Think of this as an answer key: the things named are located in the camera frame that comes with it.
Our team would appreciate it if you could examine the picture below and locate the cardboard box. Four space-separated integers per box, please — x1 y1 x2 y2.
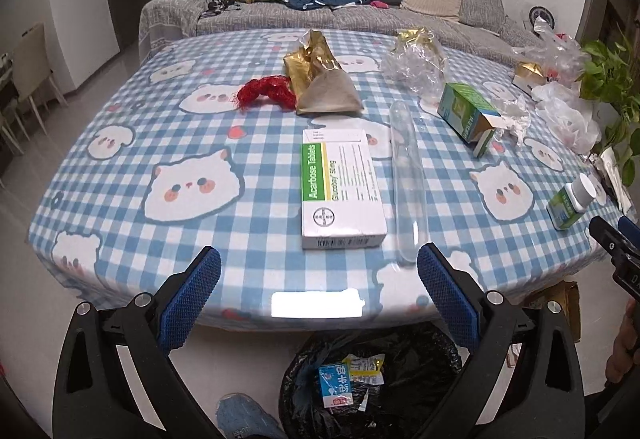
521 281 584 346

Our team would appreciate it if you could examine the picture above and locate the blue milk carton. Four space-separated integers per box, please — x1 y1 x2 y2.
318 365 354 408

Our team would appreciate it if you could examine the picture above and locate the yellow and white wrapper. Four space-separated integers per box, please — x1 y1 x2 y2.
345 353 386 386

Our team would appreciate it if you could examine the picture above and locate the black bag trash bin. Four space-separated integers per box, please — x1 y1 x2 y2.
278 320 464 439

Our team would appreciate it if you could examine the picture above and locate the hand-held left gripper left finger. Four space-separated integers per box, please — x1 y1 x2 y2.
52 246 223 439

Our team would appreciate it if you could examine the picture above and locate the red mesh net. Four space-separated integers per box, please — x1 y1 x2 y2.
236 75 296 113

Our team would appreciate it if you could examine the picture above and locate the white fan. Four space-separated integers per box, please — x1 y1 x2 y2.
521 4 557 34

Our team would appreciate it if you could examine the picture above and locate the white foil packet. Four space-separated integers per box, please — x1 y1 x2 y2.
590 148 634 213

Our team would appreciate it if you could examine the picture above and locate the green potted plant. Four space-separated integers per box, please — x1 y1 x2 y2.
576 38 640 171

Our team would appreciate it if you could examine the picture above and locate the blue checkered bear tablecloth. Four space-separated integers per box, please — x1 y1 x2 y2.
28 28 632 332

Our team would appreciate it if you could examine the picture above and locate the gold and beige gift bag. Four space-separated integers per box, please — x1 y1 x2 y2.
283 30 365 116

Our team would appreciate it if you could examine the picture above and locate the grey sofa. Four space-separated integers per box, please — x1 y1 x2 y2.
137 0 546 65

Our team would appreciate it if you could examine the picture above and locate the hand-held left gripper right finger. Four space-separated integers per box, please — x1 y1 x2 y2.
416 243 586 439

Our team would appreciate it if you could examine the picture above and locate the blue shoe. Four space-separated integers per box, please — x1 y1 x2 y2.
215 393 287 439

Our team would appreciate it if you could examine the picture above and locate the clear plastic tube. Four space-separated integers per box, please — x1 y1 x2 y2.
389 100 426 265

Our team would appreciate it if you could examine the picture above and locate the beige chair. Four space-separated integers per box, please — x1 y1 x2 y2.
9 22 69 130

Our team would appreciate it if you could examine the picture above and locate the white pill bottle green label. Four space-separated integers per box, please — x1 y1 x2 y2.
547 173 599 231

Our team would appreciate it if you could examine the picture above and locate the clear plastic packaging gold trim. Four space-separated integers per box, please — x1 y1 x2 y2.
382 28 450 101

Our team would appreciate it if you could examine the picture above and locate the small gold box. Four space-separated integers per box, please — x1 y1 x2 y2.
512 62 549 93

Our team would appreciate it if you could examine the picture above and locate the crumpled clear plastic wrap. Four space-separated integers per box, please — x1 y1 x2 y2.
492 94 531 146

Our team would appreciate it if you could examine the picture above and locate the white and green medicine box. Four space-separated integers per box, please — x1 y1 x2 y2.
301 129 389 250

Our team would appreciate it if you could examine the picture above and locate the person's right hand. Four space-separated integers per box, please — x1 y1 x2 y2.
606 299 640 382

